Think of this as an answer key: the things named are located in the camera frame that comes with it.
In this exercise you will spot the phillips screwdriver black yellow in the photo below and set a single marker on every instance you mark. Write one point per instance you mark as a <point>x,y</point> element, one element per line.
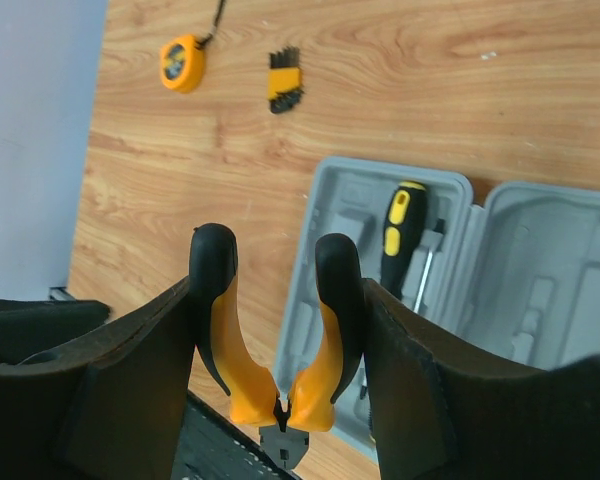
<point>403,231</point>

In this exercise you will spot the grey plastic tool case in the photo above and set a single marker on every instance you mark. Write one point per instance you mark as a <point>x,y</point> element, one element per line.
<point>518,276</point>

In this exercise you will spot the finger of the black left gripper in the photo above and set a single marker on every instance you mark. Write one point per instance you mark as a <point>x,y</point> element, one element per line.
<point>29,327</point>

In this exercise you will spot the hex key set orange holder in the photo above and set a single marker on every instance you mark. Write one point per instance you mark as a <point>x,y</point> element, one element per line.
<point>285,87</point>

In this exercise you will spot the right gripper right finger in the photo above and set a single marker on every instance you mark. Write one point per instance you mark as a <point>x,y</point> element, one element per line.
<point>443,408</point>

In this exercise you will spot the yellow tape measure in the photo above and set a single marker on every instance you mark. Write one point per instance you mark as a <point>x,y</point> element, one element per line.
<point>183,59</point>

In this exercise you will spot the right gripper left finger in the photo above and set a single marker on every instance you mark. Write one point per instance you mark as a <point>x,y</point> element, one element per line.
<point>35,395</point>

